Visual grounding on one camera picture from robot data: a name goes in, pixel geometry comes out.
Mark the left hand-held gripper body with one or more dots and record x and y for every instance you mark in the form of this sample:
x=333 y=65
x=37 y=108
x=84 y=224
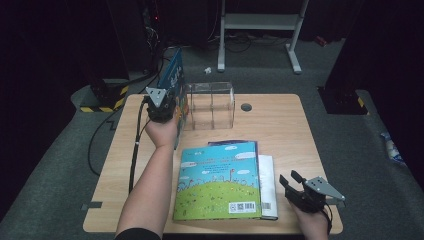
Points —
x=160 y=111

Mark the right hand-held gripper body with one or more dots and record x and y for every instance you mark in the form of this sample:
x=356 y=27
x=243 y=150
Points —
x=310 y=201

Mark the white book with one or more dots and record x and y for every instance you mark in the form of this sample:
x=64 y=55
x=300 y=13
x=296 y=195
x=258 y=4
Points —
x=268 y=186

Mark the dark blue picture book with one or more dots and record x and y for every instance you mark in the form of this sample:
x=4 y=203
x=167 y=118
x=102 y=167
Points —
x=173 y=71

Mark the clear acrylic book rack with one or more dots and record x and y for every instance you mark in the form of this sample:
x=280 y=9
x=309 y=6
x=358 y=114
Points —
x=216 y=106

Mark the purple magazine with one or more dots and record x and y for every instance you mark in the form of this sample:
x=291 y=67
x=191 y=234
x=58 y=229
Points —
x=216 y=143

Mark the green and blue picture book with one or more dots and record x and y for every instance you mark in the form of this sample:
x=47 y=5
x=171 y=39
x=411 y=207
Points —
x=216 y=186

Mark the person's left hand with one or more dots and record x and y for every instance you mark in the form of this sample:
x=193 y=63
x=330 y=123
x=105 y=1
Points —
x=163 y=133

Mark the person's right hand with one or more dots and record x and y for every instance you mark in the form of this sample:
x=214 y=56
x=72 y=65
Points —
x=313 y=226

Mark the grey tape strip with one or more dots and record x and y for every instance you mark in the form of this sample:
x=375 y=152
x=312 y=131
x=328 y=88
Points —
x=92 y=206
x=335 y=204

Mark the white paper scrap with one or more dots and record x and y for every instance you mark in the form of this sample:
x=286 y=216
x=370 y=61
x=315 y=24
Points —
x=207 y=70

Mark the black computer tower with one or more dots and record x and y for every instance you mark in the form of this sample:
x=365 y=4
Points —
x=136 y=33

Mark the grey round table grommet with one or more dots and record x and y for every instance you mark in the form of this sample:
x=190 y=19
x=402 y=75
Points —
x=246 y=107

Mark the blue and white packet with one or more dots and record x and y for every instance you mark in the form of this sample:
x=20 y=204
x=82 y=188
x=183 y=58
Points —
x=392 y=150

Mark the grey metal stand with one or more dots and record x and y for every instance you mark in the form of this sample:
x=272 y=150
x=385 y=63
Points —
x=260 y=21

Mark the black sleeve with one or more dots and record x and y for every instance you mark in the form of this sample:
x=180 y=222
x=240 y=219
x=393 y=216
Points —
x=140 y=235

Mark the small red object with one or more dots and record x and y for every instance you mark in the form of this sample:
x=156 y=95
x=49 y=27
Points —
x=320 y=40

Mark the black post with striped base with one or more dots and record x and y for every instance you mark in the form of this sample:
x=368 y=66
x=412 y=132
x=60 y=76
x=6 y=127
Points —
x=343 y=101
x=106 y=96

